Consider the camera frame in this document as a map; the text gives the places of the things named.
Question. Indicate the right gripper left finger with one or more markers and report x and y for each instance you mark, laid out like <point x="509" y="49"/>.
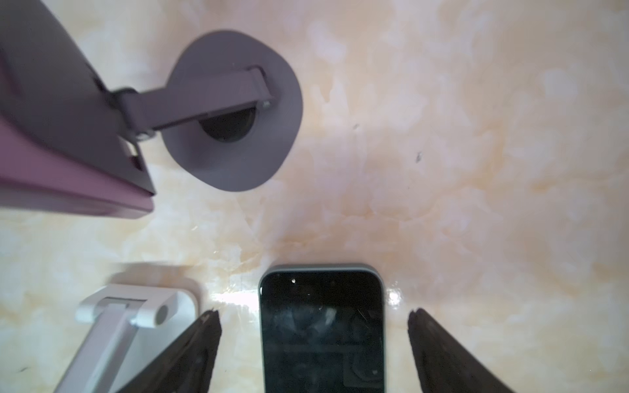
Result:
<point x="187" y="364"/>

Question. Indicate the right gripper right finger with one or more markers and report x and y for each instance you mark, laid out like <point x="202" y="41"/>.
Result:
<point x="443" y="364"/>

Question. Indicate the white phone stand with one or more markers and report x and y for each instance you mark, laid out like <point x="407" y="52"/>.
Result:
<point x="130" y="327"/>

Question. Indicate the black phone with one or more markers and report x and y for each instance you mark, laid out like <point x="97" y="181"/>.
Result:
<point x="322" y="328"/>

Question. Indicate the centre pink-edged phone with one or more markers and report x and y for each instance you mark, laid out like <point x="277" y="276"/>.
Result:
<point x="38" y="179"/>

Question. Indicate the centre purple stand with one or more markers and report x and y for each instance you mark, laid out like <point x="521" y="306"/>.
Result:
<point x="229" y="113"/>

